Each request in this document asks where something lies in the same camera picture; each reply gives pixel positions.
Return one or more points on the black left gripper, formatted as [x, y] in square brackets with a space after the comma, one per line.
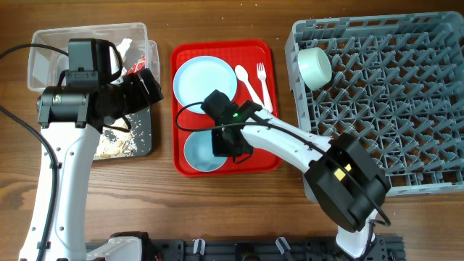
[141, 98]

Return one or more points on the light blue bowl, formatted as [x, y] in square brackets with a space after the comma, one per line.
[198, 152]

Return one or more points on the food scraps rice and nuts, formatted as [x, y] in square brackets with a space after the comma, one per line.
[115, 143]

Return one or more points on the white plastic spoon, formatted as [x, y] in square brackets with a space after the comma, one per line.
[242, 75]

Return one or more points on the grey dishwasher rack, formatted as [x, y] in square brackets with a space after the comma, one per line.
[396, 86]

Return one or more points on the black food waste tray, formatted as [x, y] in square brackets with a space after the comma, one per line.
[144, 139]

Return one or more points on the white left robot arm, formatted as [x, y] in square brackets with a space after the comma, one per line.
[72, 118]

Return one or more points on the light blue plate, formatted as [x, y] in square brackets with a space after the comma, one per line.
[197, 78]

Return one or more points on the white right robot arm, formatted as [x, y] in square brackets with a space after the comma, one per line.
[345, 180]

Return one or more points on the mint green bowl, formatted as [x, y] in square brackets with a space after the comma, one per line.
[314, 67]

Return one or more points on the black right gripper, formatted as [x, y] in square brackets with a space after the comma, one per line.
[222, 151]

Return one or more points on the red snack wrapper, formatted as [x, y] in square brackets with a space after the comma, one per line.
[139, 65]

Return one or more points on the white crumpled napkin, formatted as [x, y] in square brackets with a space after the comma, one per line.
[122, 49]

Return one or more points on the white plastic fork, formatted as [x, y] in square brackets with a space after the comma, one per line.
[262, 76]

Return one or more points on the clear plastic waste bin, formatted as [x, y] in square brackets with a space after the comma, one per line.
[44, 66]

